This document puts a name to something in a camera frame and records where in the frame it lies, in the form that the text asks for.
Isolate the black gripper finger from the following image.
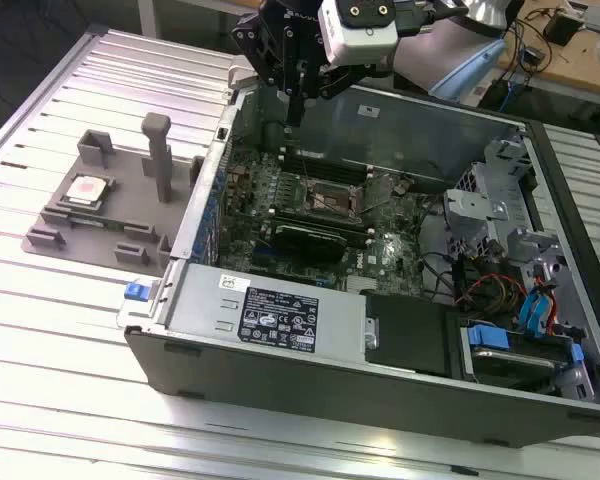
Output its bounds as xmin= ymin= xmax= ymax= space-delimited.
xmin=231 ymin=15 xmax=301 ymax=127
xmin=297 ymin=64 xmax=367 ymax=127

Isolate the silver CPU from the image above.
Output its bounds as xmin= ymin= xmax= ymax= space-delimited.
xmin=63 ymin=174 xmax=117 ymax=211

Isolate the CPU socket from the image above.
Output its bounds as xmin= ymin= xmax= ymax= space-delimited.
xmin=303 ymin=177 xmax=366 ymax=217

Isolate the black RAM slot bank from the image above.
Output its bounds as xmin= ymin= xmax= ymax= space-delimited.
xmin=268 ymin=208 xmax=376 ymax=246
xmin=278 ymin=145 xmax=376 ymax=185

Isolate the black graphics card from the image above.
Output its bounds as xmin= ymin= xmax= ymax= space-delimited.
xmin=271 ymin=223 xmax=350 ymax=265

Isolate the green motherboard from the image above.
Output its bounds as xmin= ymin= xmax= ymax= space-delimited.
xmin=217 ymin=144 xmax=431 ymax=301

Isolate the silver metal drive cage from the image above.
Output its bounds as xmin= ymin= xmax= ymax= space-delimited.
xmin=442 ymin=134 xmax=571 ymax=321

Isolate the grey plastic parts rack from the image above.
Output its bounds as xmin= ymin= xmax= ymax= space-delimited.
xmin=21 ymin=113 xmax=204 ymax=274

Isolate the green RAM stick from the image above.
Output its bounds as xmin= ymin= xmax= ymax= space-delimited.
xmin=67 ymin=212 xmax=154 ymax=231

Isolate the wooden workbench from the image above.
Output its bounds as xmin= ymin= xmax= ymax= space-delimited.
xmin=489 ymin=0 xmax=600 ymax=99

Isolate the black drive bay box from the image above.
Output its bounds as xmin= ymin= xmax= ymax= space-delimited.
xmin=364 ymin=291 xmax=464 ymax=377

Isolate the silver power supply unit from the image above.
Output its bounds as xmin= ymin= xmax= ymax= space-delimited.
xmin=164 ymin=263 xmax=369 ymax=366

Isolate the hard disk in blue carrier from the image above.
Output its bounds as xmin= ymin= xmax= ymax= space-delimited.
xmin=462 ymin=323 xmax=589 ymax=396

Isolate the black open PC case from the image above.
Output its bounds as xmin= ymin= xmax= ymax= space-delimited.
xmin=114 ymin=54 xmax=600 ymax=449

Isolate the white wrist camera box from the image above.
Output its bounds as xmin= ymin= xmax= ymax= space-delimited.
xmin=318 ymin=0 xmax=399 ymax=67

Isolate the white desk frame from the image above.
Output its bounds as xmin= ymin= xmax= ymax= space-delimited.
xmin=137 ymin=0 xmax=261 ymax=36

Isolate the black cable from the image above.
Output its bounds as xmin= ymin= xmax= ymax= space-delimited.
xmin=417 ymin=197 xmax=461 ymax=304

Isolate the red yellow black wire bundle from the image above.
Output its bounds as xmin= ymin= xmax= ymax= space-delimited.
xmin=454 ymin=272 xmax=524 ymax=306

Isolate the blue flat data cable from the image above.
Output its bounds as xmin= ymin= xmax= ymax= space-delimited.
xmin=519 ymin=284 xmax=556 ymax=336

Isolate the red flat data cable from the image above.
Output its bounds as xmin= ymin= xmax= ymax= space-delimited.
xmin=547 ymin=287 xmax=562 ymax=336

